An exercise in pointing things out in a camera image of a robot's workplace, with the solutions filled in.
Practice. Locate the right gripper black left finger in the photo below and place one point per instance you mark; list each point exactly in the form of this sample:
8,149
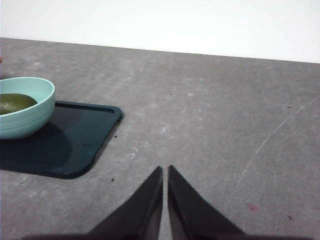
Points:
142,215

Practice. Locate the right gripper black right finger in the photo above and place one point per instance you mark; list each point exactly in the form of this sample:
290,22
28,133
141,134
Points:
190,215

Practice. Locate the teal ribbed bowl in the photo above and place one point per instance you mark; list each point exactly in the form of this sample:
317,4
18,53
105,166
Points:
25,125

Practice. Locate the green avocado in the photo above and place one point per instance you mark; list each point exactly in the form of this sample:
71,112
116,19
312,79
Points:
15,103

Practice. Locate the black rectangular tray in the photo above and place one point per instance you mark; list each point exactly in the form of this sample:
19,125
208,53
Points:
82,140

